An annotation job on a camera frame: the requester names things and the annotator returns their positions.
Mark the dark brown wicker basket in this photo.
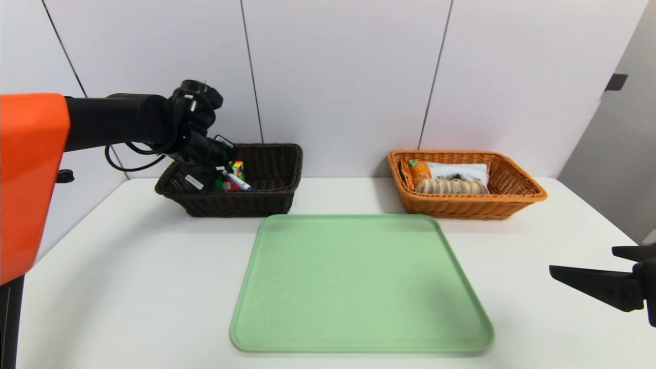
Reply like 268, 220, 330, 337
155, 143, 303, 218

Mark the labelled black left arm cable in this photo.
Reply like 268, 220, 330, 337
105, 141, 168, 173

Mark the light green plastic tray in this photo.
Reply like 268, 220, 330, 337
230, 214, 495, 353

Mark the orange snack bag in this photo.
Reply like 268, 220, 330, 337
407, 159, 490, 186

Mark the multicoloured puzzle cube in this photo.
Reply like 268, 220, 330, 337
215, 161, 245, 191

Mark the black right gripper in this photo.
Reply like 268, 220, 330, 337
548, 243, 656, 327

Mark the orange wicker basket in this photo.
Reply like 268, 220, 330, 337
387, 150, 548, 221

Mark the striped brown bread roll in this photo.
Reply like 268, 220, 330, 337
414, 177, 490, 195

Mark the blue white marker pen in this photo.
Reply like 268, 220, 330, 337
223, 170, 253, 192

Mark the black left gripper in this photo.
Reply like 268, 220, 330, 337
180, 157, 227, 193

